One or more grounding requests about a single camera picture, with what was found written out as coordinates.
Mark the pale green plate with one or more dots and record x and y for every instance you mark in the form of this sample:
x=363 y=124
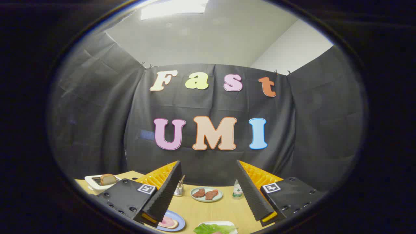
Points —
x=206 y=200

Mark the white plate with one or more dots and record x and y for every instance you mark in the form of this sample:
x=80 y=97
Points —
x=224 y=223

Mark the bread slice under ham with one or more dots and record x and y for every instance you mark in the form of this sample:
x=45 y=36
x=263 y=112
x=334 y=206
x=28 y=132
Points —
x=175 y=226

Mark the clear plastic water bottle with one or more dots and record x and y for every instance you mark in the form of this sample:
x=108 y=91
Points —
x=237 y=191

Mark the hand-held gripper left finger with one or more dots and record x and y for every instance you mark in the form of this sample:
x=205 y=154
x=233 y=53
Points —
x=167 y=191

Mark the pink ham slice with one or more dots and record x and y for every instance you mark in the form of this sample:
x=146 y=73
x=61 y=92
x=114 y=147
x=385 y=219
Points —
x=166 y=221

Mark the plain bread slice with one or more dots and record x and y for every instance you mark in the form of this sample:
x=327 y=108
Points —
x=108 y=179

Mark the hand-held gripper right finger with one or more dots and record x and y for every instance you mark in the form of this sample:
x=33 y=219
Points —
x=252 y=191

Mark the wooden utensil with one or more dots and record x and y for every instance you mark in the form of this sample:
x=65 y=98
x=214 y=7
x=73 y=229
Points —
x=182 y=179

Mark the white toaster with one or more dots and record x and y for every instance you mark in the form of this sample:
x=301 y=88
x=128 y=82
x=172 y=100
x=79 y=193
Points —
x=92 y=183

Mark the blue plate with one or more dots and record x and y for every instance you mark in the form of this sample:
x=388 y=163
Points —
x=180 y=221

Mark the green lettuce leaf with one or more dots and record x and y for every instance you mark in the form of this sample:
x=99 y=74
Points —
x=211 y=228

